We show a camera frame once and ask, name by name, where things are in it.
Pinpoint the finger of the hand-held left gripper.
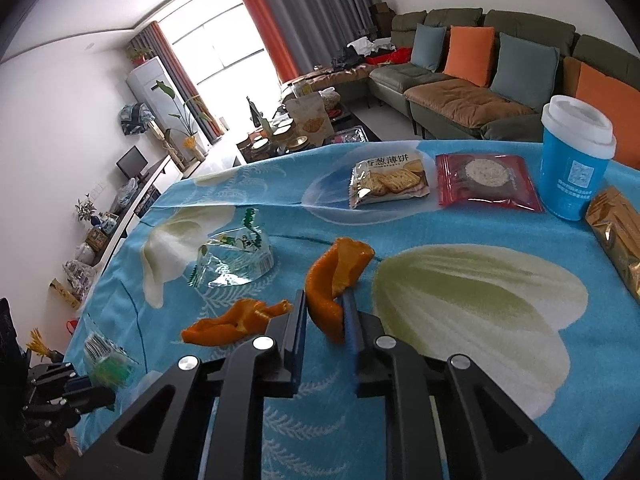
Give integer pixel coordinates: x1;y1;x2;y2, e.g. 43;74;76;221
22;386;117;418
25;361;96;396

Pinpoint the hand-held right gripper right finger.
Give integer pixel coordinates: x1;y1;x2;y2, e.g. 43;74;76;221
341;291;584;480

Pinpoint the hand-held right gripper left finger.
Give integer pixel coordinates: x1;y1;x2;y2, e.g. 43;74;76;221
65;289;308;480

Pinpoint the small green printed wrapper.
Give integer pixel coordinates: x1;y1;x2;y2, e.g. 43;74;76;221
82;332;141;391

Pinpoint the curled orange peel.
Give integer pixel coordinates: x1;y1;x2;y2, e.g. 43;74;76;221
305;237;375;345

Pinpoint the dark vase with yellow flowers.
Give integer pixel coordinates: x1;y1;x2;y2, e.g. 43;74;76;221
25;329;66;363

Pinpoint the gold patterned box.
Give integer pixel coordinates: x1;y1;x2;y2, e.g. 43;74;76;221
49;278;83;309

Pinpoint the flat orange peel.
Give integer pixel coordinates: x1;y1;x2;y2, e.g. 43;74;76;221
181;298;293;347

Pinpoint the clear bag with glassware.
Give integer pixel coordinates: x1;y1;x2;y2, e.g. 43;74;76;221
62;259;98;291

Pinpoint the clear wrapper with green print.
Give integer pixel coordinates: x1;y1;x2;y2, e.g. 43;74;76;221
189;208;275;288

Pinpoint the cracker packet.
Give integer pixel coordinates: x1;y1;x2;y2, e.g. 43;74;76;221
348;152;432;211

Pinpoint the blue floral tablecloth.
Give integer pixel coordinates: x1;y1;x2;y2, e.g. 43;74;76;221
62;137;640;480

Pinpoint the clear plastic bag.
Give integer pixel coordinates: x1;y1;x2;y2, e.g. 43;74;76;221
111;177;138;213

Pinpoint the red snack packet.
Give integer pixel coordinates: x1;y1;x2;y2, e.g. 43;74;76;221
435;153;545;213

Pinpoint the white tv cabinet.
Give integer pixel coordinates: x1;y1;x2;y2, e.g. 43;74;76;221
47;152;183;311

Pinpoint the black monitor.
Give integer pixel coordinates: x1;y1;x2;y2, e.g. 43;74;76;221
116;146;150;181

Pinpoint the blue patterned bag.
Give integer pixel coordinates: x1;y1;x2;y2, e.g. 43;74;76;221
118;102;153;137

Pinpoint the brown seat pad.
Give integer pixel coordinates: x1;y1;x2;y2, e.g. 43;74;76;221
404;78;536;128

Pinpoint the blue cup with white lid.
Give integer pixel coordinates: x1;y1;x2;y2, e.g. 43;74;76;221
537;95;617;222

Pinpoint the gold foil packet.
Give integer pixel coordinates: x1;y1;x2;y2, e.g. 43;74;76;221
585;186;640;303

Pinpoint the tall potted plant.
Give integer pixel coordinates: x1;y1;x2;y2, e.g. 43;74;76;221
150;80;216;161

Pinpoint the white standing air conditioner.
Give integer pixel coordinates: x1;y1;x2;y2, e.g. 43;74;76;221
126;57;188;166

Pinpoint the pile of clothes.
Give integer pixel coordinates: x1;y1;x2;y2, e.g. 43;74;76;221
332;35;416;68

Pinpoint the striped curtain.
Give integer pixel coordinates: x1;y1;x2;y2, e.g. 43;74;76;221
131;21;226;143

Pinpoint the large window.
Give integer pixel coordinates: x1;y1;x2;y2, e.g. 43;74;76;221
157;0;283;133

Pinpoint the small grey-blue cushion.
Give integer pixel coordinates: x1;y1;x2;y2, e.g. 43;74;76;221
410;23;447;72

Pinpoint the orange cushion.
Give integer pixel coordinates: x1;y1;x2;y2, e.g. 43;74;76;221
575;62;640;133
443;25;496;87

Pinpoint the orange curtain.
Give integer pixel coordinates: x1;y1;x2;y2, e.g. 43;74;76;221
232;0;301;83

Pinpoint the large grey-blue cushion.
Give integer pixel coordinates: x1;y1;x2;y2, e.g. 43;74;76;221
489;32;561;108

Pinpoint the grey curtain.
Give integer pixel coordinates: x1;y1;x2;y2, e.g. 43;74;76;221
250;0;396;81

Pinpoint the green sectional sofa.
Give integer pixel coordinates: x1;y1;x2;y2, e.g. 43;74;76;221
280;7;640;171

